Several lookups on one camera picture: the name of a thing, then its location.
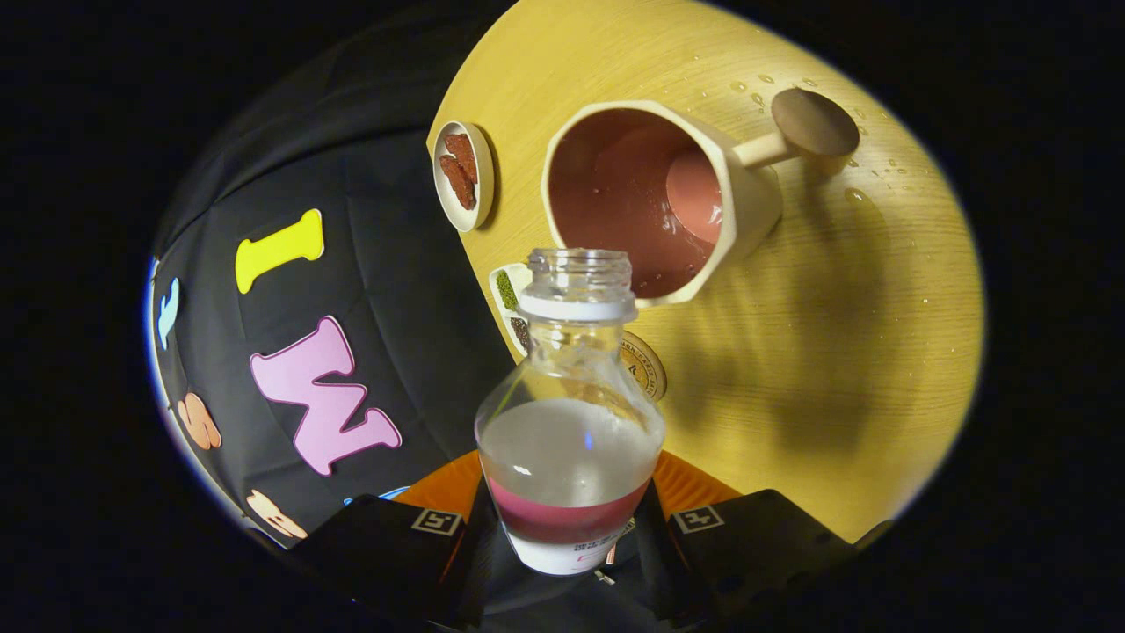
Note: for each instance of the red meat piece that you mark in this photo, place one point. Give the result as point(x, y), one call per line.
point(462, 154)
point(457, 183)

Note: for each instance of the wooden table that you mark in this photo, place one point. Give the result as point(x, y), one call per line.
point(835, 334)

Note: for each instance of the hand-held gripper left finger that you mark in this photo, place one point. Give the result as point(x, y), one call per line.
point(387, 545)

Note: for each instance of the white divided dish with beans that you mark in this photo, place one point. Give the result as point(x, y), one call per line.
point(505, 290)

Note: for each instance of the black backdrop cloth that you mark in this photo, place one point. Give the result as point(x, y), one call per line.
point(404, 308)

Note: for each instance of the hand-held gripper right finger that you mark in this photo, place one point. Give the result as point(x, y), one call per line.
point(756, 536)

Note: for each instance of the round cork coaster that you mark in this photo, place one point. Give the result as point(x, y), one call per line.
point(649, 369)

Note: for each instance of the clear juice bottle red label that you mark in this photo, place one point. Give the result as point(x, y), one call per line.
point(567, 457)

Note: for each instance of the white round plate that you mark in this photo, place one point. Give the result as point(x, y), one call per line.
point(482, 167)

